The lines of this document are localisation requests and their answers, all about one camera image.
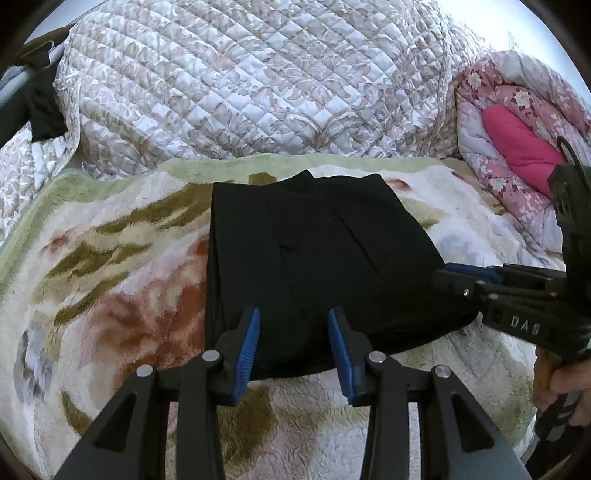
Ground floral fleece blanket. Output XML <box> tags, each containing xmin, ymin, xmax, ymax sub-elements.
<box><xmin>0</xmin><ymin>154</ymin><xmax>570</xmax><ymax>480</ymax></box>

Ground black pants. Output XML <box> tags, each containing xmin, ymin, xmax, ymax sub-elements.
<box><xmin>205</xmin><ymin>170</ymin><xmax>481</xmax><ymax>381</ymax></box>

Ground person's right hand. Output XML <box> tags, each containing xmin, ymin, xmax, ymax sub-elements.
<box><xmin>531</xmin><ymin>346</ymin><xmax>591</xmax><ymax>428</ymax></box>

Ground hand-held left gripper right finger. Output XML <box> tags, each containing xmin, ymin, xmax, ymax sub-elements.
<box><xmin>327</xmin><ymin>307</ymin><xmax>534</xmax><ymax>480</ymax></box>

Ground dark clothing at bed corner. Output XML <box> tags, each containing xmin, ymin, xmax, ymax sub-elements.
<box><xmin>0</xmin><ymin>44</ymin><xmax>68</xmax><ymax>112</ymax></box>

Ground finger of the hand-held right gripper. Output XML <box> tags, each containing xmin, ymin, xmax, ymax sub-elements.
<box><xmin>442</xmin><ymin>261</ymin><xmax>568</xmax><ymax>291</ymax></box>
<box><xmin>432</xmin><ymin>270</ymin><xmax>561</xmax><ymax>320</ymax></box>

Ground pink floral comforter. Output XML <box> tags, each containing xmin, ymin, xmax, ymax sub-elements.
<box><xmin>455</xmin><ymin>50</ymin><xmax>591</xmax><ymax>254</ymax></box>

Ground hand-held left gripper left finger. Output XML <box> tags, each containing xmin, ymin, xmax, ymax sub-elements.
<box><xmin>53</xmin><ymin>305</ymin><xmax>262</xmax><ymax>480</ymax></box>

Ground beige quilted bedspread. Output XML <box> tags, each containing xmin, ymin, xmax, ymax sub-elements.
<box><xmin>0</xmin><ymin>0</ymin><xmax>509</xmax><ymax>241</ymax></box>

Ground plain pink cloth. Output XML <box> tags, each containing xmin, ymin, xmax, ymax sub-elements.
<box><xmin>482</xmin><ymin>104</ymin><xmax>570</xmax><ymax>197</ymax></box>

